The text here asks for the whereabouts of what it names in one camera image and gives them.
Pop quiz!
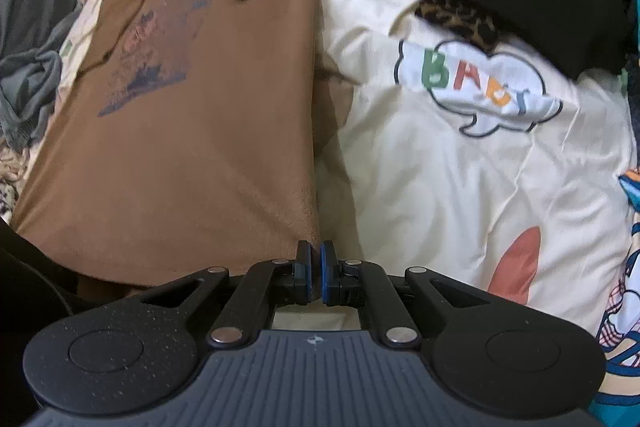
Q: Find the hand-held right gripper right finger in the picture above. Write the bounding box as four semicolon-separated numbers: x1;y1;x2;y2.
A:
320;241;493;350

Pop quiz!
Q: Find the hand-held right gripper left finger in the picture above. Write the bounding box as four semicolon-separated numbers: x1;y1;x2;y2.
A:
140;241;317;350

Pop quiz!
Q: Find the brown printed t-shirt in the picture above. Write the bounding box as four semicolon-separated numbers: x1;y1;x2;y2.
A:
10;0;323;298

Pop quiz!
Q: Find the cream bear printed blanket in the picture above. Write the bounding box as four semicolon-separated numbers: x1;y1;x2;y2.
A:
0;0;640;378

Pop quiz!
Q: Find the leopard print cloth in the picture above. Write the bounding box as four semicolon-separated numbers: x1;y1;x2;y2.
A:
415;0;501;55

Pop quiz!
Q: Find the blue cartoon print cloth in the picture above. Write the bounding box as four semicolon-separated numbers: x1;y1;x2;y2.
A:
587;167;640;427

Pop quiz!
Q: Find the spotted beige cloth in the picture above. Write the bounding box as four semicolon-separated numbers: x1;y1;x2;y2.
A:
0;142;33;220

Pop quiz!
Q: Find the grey garment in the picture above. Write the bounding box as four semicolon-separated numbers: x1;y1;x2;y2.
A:
0;2;86;152

